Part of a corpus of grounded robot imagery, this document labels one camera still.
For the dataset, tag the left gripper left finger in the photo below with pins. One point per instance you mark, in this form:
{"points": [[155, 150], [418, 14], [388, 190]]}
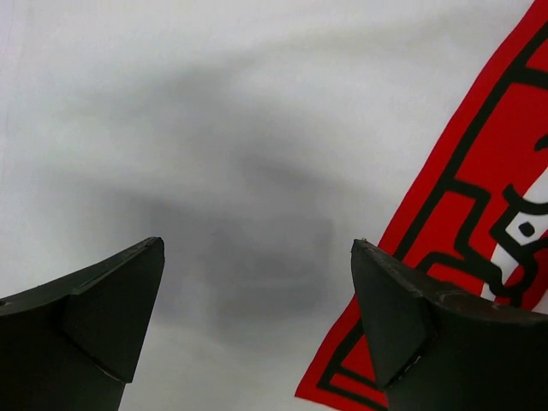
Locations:
{"points": [[74, 343]]}

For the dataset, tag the white red-print t-shirt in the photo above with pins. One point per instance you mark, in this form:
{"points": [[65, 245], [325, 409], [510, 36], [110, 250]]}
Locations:
{"points": [[257, 138]]}

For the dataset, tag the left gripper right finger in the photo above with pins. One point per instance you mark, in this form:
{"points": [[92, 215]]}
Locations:
{"points": [[436, 347]]}

